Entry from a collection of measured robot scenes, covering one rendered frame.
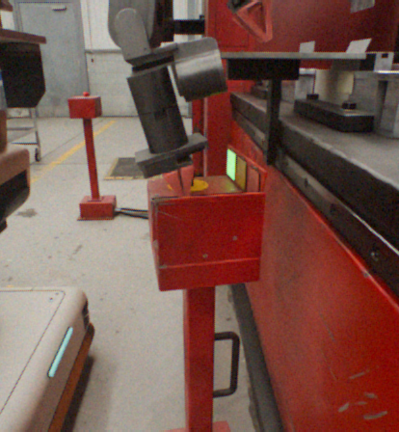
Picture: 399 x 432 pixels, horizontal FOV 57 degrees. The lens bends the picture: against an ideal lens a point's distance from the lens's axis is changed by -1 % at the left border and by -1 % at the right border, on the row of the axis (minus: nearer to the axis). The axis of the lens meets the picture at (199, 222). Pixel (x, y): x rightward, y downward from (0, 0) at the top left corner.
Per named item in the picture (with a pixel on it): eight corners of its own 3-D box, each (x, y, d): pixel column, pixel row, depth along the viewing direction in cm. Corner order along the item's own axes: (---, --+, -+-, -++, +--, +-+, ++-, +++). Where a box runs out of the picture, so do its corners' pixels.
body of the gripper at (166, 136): (211, 152, 51) (198, 98, 48) (140, 175, 50) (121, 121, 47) (201, 144, 57) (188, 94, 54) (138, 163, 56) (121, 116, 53)
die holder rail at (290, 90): (260, 93, 152) (262, 67, 149) (275, 93, 153) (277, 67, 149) (293, 104, 106) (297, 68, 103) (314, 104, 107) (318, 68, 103)
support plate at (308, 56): (213, 59, 82) (213, 54, 81) (330, 60, 83) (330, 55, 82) (221, 58, 65) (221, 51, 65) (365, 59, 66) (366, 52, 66)
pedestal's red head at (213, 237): (149, 237, 74) (144, 148, 67) (226, 230, 77) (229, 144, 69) (158, 293, 56) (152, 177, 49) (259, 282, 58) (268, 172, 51)
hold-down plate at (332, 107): (292, 111, 89) (294, 98, 88) (314, 111, 89) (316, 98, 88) (341, 132, 61) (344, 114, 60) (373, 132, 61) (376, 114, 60)
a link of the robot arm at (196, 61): (128, 29, 52) (110, 13, 43) (207, 5, 50) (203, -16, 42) (151, 114, 55) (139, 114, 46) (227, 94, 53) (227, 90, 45)
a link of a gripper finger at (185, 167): (207, 210, 54) (190, 149, 50) (160, 227, 54) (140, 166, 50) (198, 196, 60) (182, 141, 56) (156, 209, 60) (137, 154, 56)
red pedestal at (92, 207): (83, 209, 270) (68, 91, 238) (118, 209, 271) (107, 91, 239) (76, 220, 252) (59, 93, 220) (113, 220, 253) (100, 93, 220)
